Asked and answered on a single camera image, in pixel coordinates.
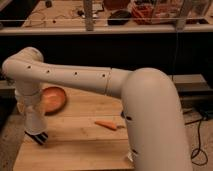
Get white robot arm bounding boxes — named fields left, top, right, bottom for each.
left=2, top=47, right=193, bottom=171

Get orange carrot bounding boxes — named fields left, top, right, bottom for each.
left=94, top=121, right=125, bottom=131

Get black cables on floor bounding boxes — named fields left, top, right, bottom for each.
left=181, top=108, right=210, bottom=167

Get grey metal post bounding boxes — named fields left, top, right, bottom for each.
left=83, top=0, right=94, bottom=31
left=175, top=0, right=192, bottom=31

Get orange basket on bench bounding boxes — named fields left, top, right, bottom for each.
left=131, top=6, right=152, bottom=25

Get black pouch on bench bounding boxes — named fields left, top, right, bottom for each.
left=107, top=10, right=131, bottom=25

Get black white striped eraser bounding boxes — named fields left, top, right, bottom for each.
left=26, top=132, right=48, bottom=145

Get grey metal post right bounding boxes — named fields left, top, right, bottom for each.
left=175, top=0, right=192, bottom=31

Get orange wooden bowl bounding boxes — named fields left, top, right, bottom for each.
left=42, top=87, right=67, bottom=113

